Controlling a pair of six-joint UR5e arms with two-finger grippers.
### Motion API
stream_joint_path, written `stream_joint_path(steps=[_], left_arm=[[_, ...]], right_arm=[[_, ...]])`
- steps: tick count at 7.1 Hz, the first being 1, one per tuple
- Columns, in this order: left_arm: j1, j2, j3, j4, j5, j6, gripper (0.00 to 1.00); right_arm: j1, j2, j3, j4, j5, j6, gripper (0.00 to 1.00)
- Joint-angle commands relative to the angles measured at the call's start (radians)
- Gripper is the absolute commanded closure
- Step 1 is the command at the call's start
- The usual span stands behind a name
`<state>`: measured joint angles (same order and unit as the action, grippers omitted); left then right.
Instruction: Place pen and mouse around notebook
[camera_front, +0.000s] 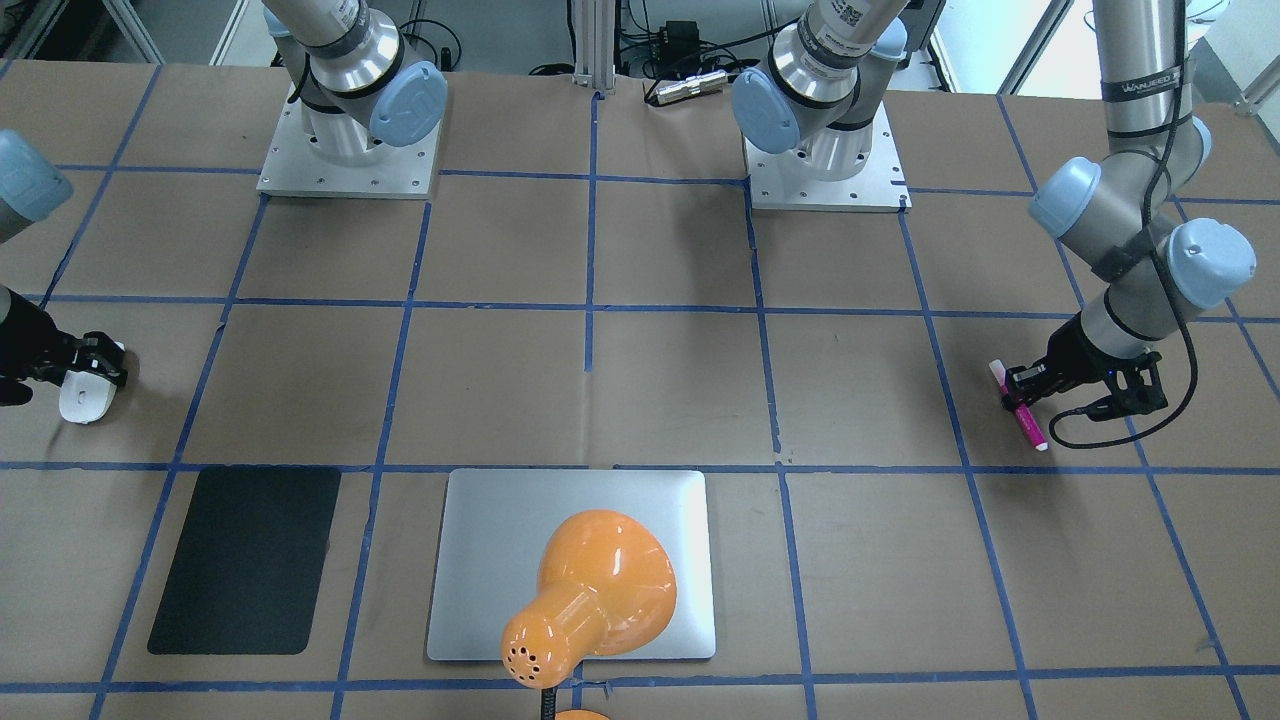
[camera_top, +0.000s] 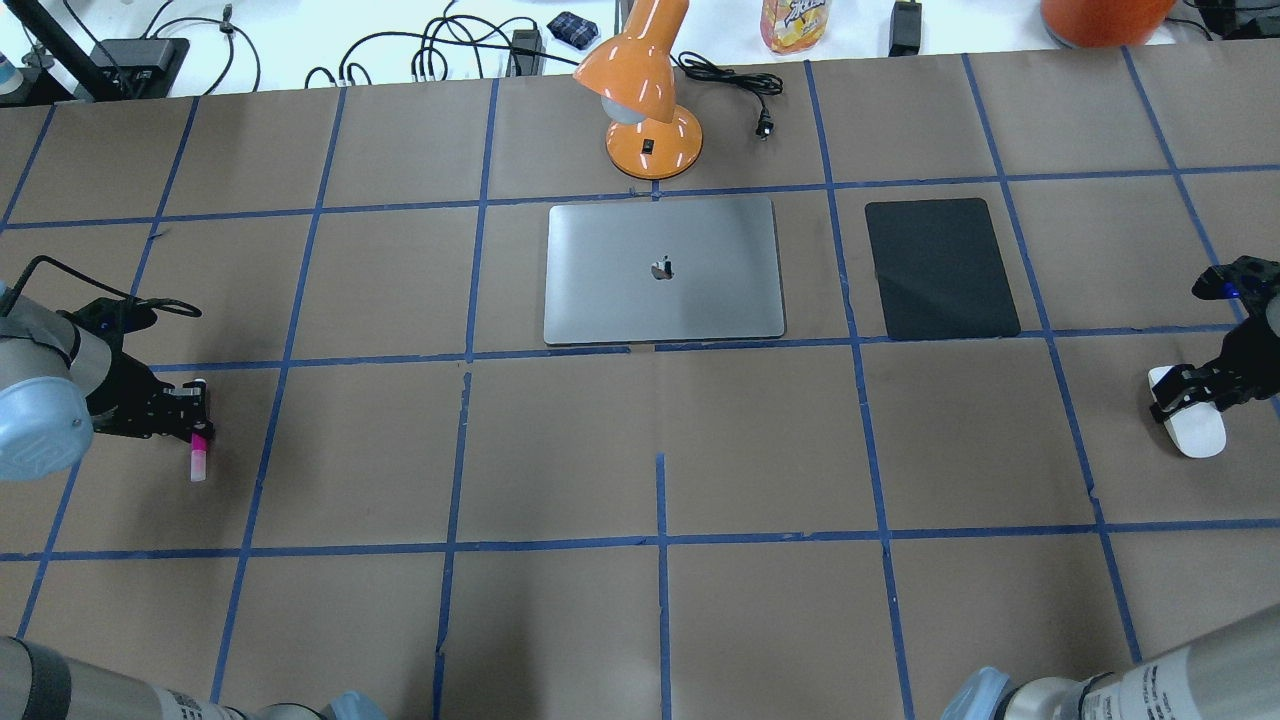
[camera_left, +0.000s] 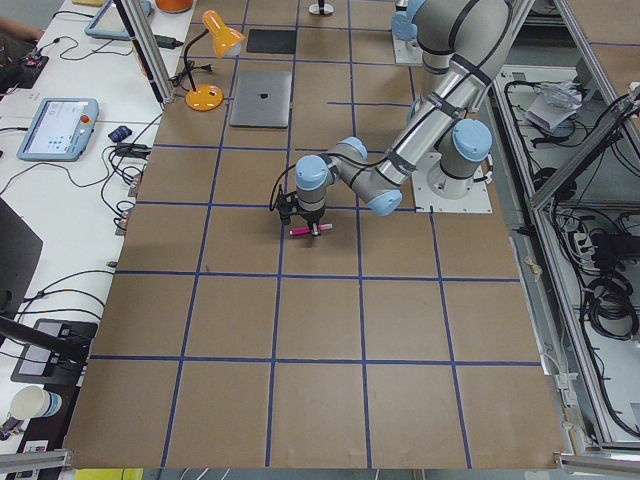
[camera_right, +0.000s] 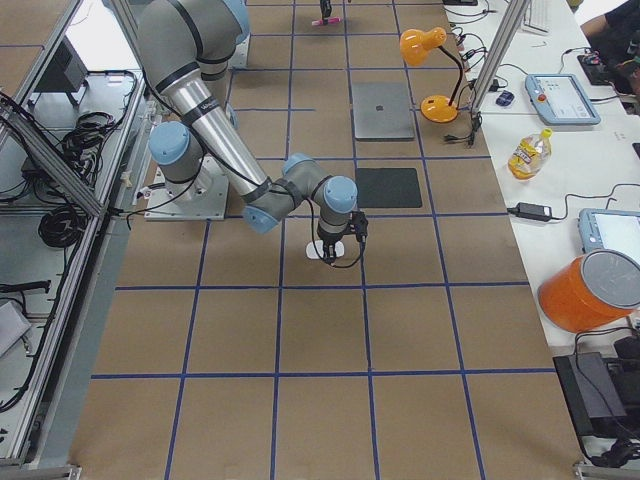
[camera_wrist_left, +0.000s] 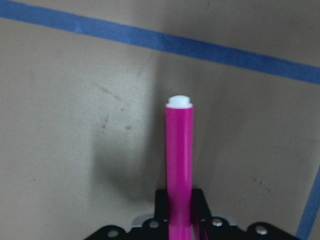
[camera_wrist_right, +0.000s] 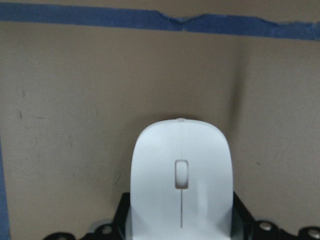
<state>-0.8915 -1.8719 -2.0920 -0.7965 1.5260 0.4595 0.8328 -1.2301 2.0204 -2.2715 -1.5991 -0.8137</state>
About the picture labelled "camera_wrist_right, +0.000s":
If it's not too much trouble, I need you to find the white computer mouse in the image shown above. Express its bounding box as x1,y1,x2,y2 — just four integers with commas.
130,118,233,240

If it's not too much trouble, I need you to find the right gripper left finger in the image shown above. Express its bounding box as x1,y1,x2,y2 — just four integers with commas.
84,192,130,240

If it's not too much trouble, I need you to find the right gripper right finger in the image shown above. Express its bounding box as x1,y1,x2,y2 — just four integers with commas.
231,192,257,240

